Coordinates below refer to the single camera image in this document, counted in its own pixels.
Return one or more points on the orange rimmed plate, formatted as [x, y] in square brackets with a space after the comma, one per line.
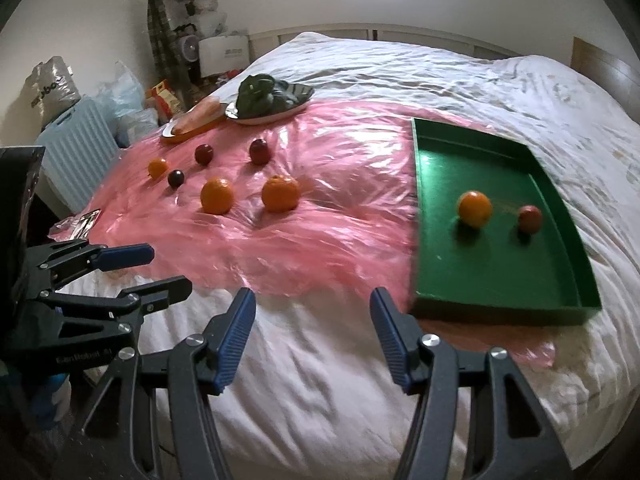
[168, 138]

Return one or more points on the red apple front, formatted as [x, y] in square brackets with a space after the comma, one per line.
[530, 219]

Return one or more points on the dark plum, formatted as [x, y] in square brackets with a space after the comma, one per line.
[175, 179]

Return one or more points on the small orange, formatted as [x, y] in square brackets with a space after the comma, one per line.
[157, 167]
[474, 209]

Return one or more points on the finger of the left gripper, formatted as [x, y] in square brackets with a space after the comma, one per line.
[54, 265]
[144, 299]

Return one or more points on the white cardboard box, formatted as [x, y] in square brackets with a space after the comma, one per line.
[222, 54]

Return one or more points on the grey printed bag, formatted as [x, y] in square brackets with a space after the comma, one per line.
[51, 90]

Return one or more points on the small red card packet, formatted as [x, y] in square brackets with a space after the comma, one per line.
[79, 227]

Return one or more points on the pink plastic sheet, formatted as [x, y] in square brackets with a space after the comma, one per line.
[311, 268]

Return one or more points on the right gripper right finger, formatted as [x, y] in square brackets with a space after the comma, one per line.
[510, 435]

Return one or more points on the large orange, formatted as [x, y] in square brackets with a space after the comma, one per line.
[217, 196]
[280, 194]

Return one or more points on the translucent plastic bag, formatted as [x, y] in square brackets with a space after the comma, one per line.
[123, 104]

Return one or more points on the red apple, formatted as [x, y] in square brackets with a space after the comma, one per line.
[530, 219]
[204, 154]
[260, 153]

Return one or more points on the blue gloved left hand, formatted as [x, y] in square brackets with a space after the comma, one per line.
[52, 402]

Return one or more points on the lower white fan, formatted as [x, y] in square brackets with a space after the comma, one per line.
[188, 48]

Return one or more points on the white headboard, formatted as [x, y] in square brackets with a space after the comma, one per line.
[264, 42]

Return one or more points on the white bed duvet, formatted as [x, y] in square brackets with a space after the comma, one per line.
[312, 420]

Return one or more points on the green tray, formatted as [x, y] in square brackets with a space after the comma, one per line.
[498, 274]

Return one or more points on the carrot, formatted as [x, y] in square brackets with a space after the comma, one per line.
[206, 111]

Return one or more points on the white striped plate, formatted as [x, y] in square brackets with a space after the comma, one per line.
[302, 94]

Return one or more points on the light blue suitcase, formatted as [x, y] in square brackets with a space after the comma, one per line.
[79, 151]

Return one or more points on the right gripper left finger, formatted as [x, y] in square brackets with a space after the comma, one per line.
[116, 436]

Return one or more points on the hanging plaid cloth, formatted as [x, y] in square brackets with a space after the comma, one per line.
[163, 45]

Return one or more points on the red snack package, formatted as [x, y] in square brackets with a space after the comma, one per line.
[165, 101]

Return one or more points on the green leafy vegetable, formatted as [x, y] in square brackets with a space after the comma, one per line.
[257, 95]

